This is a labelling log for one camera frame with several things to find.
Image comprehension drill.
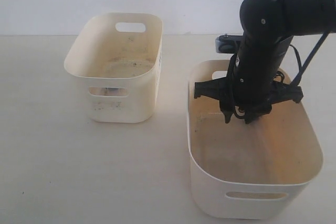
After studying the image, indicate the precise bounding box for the cream plastic bin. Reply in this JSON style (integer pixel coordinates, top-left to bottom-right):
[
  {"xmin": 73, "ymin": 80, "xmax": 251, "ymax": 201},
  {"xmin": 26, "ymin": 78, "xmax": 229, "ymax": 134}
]
[
  {"xmin": 187, "ymin": 60, "xmax": 323, "ymax": 220},
  {"xmin": 64, "ymin": 13, "xmax": 163, "ymax": 123}
]

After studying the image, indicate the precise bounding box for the black cable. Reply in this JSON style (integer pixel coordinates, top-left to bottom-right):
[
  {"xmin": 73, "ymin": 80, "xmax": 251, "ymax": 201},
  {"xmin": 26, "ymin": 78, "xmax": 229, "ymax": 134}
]
[{"xmin": 272, "ymin": 32, "xmax": 330, "ymax": 88}]

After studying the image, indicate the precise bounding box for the blue cap tube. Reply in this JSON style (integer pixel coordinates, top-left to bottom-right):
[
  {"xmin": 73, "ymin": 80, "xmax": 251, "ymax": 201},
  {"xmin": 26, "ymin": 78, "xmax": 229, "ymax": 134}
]
[{"xmin": 103, "ymin": 88, "xmax": 120, "ymax": 96}]

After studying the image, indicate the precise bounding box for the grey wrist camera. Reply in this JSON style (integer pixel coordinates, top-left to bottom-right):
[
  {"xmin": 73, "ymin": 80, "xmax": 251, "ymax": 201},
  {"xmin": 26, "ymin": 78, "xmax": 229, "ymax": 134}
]
[{"xmin": 215, "ymin": 34, "xmax": 243, "ymax": 54}]

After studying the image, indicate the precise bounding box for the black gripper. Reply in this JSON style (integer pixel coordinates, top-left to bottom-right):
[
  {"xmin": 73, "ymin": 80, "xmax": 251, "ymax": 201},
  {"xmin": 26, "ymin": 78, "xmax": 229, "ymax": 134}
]
[{"xmin": 194, "ymin": 36, "xmax": 303, "ymax": 124}]

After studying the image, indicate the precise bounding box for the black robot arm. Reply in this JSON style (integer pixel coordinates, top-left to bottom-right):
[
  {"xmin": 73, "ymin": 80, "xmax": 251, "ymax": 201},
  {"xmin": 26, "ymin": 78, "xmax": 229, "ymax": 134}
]
[{"xmin": 194, "ymin": 0, "xmax": 335, "ymax": 124}]

